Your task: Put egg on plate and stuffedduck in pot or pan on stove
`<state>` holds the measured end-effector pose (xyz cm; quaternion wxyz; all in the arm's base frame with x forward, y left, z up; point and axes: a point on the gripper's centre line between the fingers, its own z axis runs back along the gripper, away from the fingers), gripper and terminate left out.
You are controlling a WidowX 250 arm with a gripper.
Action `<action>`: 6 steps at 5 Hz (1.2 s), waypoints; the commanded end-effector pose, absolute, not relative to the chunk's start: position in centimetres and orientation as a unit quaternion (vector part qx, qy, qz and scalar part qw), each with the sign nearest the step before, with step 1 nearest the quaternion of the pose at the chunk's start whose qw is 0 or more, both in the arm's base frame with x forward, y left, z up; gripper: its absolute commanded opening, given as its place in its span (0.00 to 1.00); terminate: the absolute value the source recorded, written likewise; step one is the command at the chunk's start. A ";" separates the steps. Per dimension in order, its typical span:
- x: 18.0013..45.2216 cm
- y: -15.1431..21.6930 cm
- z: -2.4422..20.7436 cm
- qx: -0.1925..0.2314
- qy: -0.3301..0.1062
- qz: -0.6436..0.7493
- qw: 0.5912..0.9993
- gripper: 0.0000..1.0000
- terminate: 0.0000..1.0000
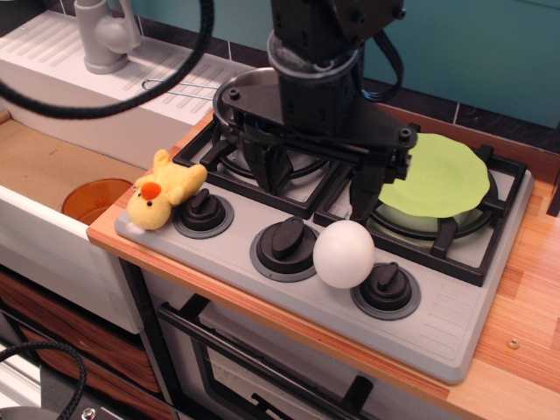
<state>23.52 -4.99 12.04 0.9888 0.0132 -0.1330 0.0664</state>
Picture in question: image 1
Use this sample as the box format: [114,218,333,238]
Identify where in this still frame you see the black braided cable bottom left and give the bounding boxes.
[0,340,88,420]

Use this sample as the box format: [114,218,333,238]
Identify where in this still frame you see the black braided cable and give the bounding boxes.
[0,0,216,122]
[0,340,88,420]

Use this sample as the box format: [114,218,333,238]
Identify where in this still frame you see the black right stove knob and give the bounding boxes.
[351,262,421,321]

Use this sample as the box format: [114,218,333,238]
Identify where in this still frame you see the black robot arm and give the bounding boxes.
[220,1,417,224]

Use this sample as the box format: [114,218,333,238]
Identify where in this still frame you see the black stove knob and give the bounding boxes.
[249,216,319,283]
[173,188,235,240]
[351,262,421,321]

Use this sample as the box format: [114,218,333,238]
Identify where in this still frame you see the white egg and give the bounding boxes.
[313,220,375,289]

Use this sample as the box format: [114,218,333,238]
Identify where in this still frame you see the oven door with handle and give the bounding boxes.
[157,293,377,420]

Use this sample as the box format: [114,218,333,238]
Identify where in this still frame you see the green plate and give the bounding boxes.
[379,133,491,218]

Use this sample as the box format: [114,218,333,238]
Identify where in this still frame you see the black right burner grate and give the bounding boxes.
[312,143,529,288]

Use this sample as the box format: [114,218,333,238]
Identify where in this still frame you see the black left burner grate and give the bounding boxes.
[173,120,342,219]

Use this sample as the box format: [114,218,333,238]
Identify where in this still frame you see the black burner grate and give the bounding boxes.
[312,143,529,288]
[173,120,342,219]

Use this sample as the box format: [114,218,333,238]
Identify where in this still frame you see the black left stove knob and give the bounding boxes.
[173,188,235,240]

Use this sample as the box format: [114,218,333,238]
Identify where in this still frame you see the white toy sink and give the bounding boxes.
[1,11,244,333]

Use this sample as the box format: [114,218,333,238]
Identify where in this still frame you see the yellow stuffed duck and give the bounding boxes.
[126,150,207,235]

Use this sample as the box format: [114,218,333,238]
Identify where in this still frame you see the grey toy stove top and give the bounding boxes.
[114,117,536,386]

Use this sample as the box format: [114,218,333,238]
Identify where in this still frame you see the silver metal pan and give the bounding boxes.
[141,66,290,132]

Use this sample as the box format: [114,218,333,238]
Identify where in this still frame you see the black middle stove knob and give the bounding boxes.
[249,216,319,283]

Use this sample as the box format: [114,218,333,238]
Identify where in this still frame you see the orange plastic cup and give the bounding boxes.
[61,178,132,225]

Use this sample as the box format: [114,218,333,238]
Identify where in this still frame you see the wooden drawer fronts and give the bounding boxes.
[1,267,173,419]

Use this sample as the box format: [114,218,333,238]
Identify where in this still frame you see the grey toy faucet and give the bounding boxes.
[74,0,142,74]

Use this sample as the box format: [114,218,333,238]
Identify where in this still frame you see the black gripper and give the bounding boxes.
[218,68,418,221]

